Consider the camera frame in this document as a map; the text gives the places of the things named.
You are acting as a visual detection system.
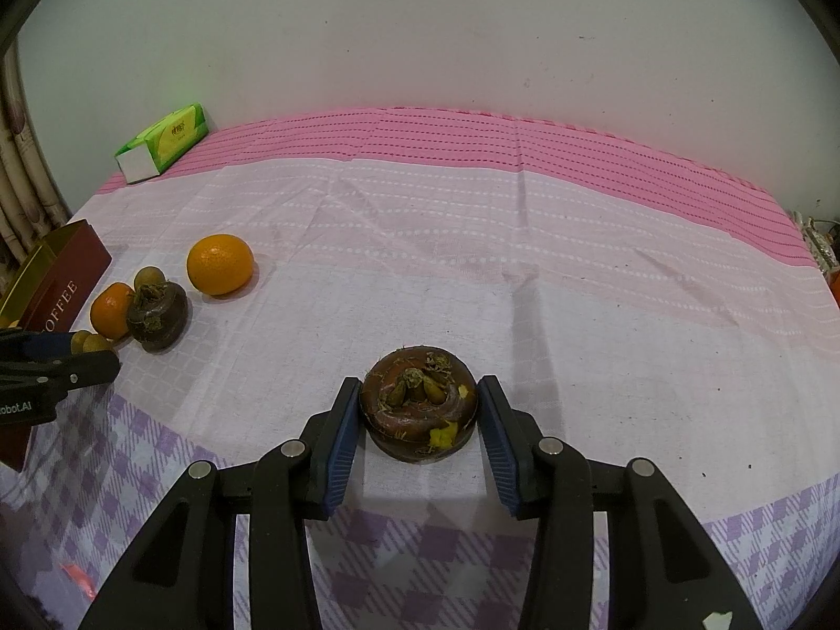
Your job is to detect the maroon tin box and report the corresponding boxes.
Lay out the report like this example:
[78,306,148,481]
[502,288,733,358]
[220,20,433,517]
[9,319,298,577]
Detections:
[0,221,113,472]

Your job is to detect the dark brown water chestnut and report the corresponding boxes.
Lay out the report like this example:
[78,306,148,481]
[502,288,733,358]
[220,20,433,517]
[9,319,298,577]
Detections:
[359,344,479,464]
[126,281,191,354]

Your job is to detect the pink tape strip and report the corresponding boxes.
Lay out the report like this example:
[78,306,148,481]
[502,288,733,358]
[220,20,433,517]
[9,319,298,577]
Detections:
[62,561,94,597]

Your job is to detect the orange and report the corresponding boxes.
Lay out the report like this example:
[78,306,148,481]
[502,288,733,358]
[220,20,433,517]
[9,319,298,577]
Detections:
[90,282,136,341]
[186,234,256,297]

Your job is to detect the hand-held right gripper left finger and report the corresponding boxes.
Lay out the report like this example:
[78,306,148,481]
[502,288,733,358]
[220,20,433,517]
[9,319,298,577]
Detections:
[79,377,362,630]

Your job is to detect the beige patterned curtain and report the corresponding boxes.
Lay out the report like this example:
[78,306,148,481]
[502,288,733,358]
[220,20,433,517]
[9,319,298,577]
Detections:
[0,46,73,270]

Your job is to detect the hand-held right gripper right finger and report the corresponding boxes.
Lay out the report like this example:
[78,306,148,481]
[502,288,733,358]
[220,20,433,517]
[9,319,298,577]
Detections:
[481,375,762,630]

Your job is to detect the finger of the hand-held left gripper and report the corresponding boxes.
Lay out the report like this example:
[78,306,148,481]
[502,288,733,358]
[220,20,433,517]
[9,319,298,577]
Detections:
[0,350,122,398]
[0,330,76,363]

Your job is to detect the green tissue pack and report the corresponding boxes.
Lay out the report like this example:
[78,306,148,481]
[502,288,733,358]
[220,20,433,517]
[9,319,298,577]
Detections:
[114,103,212,185]

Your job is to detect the shiny plastic wrapper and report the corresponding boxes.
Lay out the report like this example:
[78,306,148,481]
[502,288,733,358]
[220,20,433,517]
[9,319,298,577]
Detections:
[791,210,840,275]

